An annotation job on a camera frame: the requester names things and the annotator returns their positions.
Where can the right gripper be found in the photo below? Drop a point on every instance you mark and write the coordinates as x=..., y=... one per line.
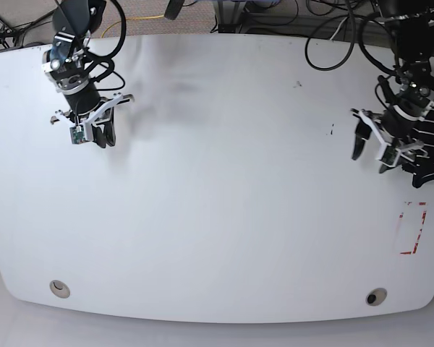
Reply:
x=68, y=65

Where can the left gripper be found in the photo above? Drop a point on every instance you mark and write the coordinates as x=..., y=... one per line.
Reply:
x=409, y=114

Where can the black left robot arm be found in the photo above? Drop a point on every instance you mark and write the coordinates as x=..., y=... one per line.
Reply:
x=410, y=28

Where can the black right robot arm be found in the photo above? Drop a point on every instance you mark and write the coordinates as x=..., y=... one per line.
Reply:
x=79, y=17

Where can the red tape rectangle marking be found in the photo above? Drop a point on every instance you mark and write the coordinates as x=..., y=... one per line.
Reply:
x=409, y=227

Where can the black tripod stand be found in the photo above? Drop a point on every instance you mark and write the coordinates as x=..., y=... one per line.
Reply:
x=25, y=22

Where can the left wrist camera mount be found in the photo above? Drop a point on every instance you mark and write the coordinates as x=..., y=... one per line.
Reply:
x=390, y=147

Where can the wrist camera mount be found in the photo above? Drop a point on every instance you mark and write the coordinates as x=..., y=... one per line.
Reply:
x=80, y=126
x=390, y=147

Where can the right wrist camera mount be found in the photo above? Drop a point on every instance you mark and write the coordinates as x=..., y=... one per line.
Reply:
x=80, y=126

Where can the right table cable grommet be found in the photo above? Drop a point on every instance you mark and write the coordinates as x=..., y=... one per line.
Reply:
x=376, y=297

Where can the table cable grommet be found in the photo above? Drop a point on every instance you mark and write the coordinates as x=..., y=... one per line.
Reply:
x=59, y=289
x=376, y=297

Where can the left table cable grommet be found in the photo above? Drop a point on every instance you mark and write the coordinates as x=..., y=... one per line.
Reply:
x=59, y=289

